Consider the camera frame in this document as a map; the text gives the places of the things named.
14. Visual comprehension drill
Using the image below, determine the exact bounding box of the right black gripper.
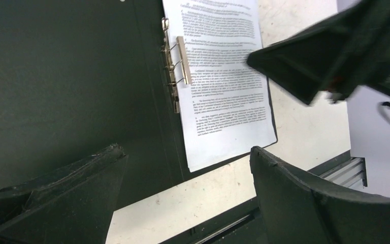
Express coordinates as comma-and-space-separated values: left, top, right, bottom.
247, 1, 390, 105

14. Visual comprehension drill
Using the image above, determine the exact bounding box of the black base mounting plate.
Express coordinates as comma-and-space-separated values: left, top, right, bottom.
159, 149, 352, 244

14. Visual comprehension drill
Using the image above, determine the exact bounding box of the aluminium frame rail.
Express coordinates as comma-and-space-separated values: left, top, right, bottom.
320, 158, 368, 191

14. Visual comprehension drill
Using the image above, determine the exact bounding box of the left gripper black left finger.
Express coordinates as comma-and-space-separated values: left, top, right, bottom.
0, 144, 127, 243

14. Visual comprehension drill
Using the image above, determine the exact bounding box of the cream and black file folder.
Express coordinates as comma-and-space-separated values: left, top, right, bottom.
0, 0, 279, 211

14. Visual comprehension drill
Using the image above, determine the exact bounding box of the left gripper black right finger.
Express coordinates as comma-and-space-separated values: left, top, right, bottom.
250, 146, 390, 243

